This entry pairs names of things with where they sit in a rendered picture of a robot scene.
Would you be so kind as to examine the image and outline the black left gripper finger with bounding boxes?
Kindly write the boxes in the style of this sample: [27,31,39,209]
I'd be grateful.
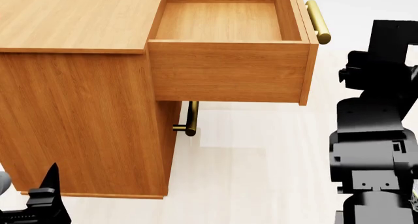
[27,162,72,224]

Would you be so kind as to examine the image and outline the wooden cabinet body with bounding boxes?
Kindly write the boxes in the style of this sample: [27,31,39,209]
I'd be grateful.
[0,0,184,200]

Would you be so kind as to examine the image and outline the wooden drawer front panel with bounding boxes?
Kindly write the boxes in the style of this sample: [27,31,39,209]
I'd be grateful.
[155,101,183,197]

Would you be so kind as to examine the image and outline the open wooden drawer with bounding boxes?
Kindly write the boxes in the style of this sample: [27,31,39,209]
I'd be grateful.
[147,0,319,106]

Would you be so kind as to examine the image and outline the grey rounded robot part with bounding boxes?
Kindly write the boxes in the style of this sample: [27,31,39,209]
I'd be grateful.
[0,171,12,196]

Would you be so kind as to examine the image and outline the long brass drawer handle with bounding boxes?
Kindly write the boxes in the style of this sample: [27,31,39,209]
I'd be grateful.
[304,0,332,46]

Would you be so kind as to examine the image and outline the short brass drawer handle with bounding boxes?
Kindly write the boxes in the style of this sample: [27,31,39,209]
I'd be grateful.
[172,101,200,138]

